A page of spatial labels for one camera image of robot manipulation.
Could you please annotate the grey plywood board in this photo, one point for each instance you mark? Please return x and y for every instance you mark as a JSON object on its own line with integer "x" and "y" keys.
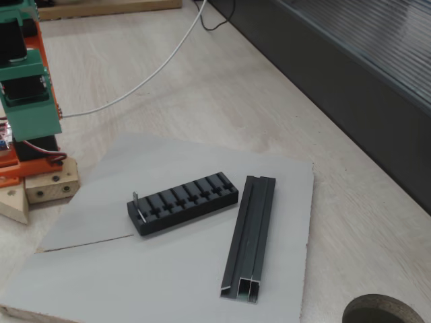
{"x": 168, "y": 269}

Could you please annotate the teal and orange robot arm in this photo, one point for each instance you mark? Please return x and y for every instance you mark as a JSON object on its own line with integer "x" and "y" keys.
{"x": 35, "y": 37}

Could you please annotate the long light wooden plank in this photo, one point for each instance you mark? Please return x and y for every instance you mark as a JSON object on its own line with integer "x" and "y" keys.
{"x": 111, "y": 6}

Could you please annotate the wooden arm base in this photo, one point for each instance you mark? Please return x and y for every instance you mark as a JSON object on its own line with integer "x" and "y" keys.
{"x": 50, "y": 188}

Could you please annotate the red controller circuit board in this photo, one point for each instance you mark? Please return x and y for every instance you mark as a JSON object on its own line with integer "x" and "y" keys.
{"x": 4, "y": 134}

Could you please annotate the black slotted holder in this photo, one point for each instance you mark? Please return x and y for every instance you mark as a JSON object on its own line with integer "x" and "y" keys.
{"x": 188, "y": 215}

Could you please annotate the small metal pin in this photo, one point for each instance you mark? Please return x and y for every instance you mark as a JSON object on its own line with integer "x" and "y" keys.
{"x": 135, "y": 198}

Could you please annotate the black aluminium profile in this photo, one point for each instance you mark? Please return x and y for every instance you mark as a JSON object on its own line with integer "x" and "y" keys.
{"x": 249, "y": 235}

